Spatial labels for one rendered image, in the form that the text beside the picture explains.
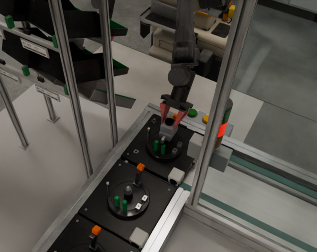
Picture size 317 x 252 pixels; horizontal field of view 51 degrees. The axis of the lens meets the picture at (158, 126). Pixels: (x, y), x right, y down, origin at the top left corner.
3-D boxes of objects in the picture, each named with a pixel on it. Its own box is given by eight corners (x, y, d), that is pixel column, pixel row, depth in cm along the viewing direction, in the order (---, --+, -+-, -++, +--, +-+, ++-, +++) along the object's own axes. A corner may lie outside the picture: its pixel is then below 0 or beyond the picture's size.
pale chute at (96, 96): (107, 93, 140) (112, 84, 140) (131, 109, 136) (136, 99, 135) (62, 82, 115) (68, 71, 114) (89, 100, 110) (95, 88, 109)
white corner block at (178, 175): (173, 172, 121) (174, 166, 118) (184, 177, 120) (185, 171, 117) (167, 182, 119) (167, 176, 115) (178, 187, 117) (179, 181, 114)
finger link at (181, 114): (177, 133, 111) (186, 107, 109) (157, 125, 113) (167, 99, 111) (183, 130, 118) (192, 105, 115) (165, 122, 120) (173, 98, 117)
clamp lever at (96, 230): (92, 242, 99) (95, 224, 95) (98, 245, 98) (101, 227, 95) (85, 250, 96) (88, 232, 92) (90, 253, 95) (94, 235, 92)
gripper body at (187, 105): (187, 111, 109) (194, 89, 107) (159, 99, 112) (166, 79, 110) (192, 109, 115) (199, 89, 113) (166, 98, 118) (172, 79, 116)
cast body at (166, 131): (167, 125, 122) (168, 112, 117) (178, 129, 121) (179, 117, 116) (155, 141, 117) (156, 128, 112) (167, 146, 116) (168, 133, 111)
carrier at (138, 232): (118, 161, 123) (116, 140, 114) (176, 190, 116) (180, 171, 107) (77, 214, 109) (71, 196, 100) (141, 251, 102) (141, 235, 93)
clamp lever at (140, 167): (135, 180, 113) (139, 162, 109) (140, 182, 113) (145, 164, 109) (130, 185, 110) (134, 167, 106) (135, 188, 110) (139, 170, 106)
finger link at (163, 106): (171, 130, 112) (181, 104, 110) (152, 122, 114) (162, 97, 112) (178, 128, 118) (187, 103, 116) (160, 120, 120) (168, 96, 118)
